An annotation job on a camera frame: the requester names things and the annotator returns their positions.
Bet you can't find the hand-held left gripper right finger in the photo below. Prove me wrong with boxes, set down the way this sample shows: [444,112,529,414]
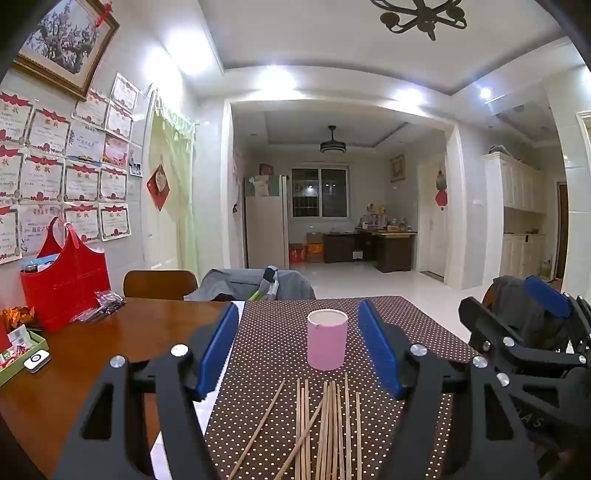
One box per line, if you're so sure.
[358,300,541,480]

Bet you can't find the wooden chair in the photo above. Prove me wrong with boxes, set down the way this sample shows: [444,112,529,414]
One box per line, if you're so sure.
[123,270,199,301]

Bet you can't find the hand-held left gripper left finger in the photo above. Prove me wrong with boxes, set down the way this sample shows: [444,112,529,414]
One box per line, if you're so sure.
[55,302,241,480]

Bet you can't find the dark grey jacket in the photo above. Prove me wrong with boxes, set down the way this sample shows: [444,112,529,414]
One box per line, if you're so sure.
[482,275,575,352]

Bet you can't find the group of wooden chopsticks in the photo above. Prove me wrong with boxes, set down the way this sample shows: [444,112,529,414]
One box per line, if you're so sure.
[228,373,365,480]

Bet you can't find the brown polka dot tablecloth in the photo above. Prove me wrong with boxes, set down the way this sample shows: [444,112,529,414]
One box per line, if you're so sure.
[203,295,485,480]

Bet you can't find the gold framed painting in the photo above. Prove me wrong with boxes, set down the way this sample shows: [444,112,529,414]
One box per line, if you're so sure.
[13,0,120,101]

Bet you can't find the red bag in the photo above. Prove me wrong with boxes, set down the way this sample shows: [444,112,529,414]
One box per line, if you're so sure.
[20,216,112,333]

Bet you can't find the white door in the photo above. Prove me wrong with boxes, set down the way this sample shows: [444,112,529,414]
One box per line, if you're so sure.
[418,154,448,278]

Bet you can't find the wall of award certificates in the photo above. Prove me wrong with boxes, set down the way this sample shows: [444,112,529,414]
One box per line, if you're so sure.
[0,71,139,265]

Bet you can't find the window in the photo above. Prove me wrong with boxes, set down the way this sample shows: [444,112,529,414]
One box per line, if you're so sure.
[292,167,348,219]

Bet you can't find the silver refrigerator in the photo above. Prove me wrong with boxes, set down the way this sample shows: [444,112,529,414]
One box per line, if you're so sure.
[244,174,290,270]

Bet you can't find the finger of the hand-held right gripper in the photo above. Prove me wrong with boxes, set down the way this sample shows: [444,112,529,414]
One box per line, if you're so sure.
[458,296,578,384]
[524,276,591,356]

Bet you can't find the black ceiling fan lamp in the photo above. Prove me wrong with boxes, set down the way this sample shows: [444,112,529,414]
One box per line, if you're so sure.
[320,126,347,155]

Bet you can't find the black chandelier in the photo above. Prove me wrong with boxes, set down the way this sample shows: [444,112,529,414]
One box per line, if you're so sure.
[369,0,468,41]

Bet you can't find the clutter of small desk items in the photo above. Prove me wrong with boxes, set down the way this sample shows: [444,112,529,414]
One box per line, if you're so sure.
[355,203,414,232]

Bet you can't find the light grey jacket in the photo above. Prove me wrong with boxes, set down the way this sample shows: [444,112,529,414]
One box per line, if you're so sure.
[185,267,317,303]

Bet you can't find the white printed cloth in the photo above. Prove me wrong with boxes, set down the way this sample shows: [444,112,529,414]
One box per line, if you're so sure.
[150,301,245,480]

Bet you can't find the white cabinet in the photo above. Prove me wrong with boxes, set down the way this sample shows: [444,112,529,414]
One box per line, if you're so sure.
[483,152,548,280]

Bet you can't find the green tray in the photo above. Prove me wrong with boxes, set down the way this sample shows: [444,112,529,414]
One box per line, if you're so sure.
[0,325,49,387]

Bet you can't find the green curtain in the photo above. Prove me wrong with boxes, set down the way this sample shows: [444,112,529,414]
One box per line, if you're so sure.
[150,99,198,278]

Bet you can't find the orange snack packets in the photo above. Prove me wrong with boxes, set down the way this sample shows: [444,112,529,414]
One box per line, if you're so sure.
[2,305,37,330]

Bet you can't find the small white device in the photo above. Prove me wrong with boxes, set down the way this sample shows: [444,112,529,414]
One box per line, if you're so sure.
[23,350,51,371]

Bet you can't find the dark wooden desk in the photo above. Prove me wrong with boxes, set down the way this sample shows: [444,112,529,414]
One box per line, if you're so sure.
[322,228,417,273]

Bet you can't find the pink cup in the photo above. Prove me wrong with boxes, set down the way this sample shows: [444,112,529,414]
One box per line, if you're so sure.
[307,310,348,371]

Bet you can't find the red diamond door decoration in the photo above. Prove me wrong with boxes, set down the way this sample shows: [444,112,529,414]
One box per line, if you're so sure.
[147,165,171,211]

